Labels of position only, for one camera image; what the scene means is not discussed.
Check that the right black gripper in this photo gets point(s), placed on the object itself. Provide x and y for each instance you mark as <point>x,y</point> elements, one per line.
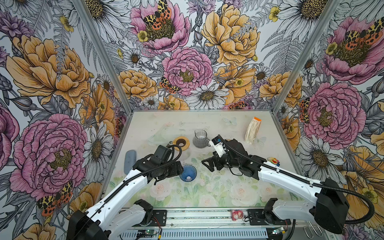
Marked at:
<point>216,158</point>

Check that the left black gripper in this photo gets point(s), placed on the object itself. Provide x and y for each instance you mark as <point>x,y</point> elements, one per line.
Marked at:
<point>175,170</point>

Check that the blue glass dripper cone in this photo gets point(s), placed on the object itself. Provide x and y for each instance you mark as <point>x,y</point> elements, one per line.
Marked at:
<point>189,173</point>

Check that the coffee filter pack orange top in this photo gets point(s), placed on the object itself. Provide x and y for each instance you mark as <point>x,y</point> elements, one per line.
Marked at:
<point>252,130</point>

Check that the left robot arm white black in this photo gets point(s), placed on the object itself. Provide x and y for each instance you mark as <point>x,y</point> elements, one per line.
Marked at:
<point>105,219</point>

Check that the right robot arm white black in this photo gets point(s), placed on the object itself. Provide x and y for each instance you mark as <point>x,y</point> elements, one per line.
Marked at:
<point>322,202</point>

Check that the grey blue oval pad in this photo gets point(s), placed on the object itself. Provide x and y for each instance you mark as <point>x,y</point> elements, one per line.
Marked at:
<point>129,161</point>

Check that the grey ribbed glass pitcher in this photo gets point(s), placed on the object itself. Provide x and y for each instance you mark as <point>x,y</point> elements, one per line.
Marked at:
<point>200,139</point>

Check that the colourful small toy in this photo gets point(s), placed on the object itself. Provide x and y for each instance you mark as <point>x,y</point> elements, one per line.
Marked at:
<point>274,161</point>

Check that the green circuit board left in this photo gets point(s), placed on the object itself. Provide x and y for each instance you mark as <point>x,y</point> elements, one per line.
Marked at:
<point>146,234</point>

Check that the green circuit board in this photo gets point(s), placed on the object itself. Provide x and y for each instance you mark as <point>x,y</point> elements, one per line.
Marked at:
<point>146,234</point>
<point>277,231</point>

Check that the green circuit board right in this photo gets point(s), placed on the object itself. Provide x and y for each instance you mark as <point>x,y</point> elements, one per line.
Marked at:
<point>277,231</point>

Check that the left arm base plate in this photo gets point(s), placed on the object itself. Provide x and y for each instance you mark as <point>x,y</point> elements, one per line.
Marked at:
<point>161,216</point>

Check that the pink toy on rail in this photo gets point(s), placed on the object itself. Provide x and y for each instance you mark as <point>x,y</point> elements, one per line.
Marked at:
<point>237,215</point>

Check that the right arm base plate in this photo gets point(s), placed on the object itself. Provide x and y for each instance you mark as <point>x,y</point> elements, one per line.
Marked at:
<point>258,217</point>

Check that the aluminium front rail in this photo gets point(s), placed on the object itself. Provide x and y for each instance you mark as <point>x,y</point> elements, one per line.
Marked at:
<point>217,224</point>

